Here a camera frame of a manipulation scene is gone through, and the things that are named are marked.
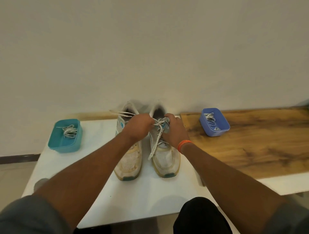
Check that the orange thread wristband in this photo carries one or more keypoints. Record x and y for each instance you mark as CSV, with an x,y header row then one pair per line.
x,y
184,145

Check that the person's right forearm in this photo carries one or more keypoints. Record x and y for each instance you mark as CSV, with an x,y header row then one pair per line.
x,y
234,188

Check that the person's right hand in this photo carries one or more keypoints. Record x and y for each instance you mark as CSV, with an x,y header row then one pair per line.
x,y
176,135

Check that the grey tape roll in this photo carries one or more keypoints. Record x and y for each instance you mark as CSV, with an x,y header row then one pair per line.
x,y
39,184

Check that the person's left forearm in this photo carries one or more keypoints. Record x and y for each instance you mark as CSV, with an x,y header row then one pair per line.
x,y
84,178

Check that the teal plastic container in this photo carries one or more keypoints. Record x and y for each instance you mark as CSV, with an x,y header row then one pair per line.
x,y
60,144

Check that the blue plastic container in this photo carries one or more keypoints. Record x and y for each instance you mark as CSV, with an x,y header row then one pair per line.
x,y
223,125

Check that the worn white sneaker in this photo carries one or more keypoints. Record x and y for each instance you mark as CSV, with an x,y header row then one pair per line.
x,y
129,166
166,164

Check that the person's left hand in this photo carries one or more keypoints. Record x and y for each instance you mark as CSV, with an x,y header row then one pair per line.
x,y
137,126

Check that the black trousers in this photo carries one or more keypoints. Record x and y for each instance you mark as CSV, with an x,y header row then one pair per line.
x,y
200,217

